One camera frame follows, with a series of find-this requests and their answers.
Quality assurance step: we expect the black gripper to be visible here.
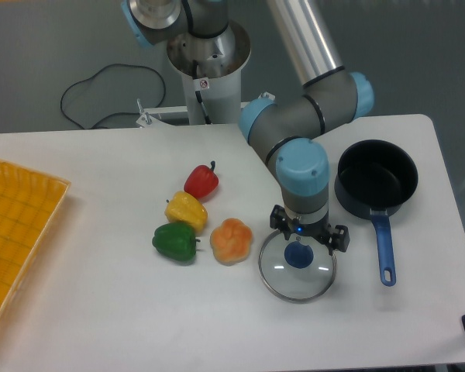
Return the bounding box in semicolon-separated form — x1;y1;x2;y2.
270;205;350;256

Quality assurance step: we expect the glass lid blue knob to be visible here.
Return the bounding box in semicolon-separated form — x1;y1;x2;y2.
258;231;337;302

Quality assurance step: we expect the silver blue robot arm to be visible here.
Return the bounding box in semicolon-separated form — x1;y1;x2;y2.
121;1;374;252

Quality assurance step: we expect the orange bread roll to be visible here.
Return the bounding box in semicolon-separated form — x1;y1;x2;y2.
210;218;253;266

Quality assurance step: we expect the dark blue saucepan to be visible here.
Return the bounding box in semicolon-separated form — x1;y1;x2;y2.
334;139;419;287

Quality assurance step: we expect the red bell pepper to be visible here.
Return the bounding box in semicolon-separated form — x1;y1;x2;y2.
184;160;219;199

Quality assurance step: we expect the yellow bell pepper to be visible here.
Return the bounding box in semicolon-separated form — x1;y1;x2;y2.
164;191;208;233

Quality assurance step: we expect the green bell pepper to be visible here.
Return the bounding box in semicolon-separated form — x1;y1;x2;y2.
152;222;201;264

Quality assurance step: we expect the yellow plastic basket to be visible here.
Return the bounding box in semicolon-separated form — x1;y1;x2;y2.
0;159;71;318

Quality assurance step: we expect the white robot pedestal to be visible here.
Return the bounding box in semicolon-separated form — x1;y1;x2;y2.
167;21;251;125

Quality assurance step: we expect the black floor cable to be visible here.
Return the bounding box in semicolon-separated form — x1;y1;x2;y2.
60;64;167;130

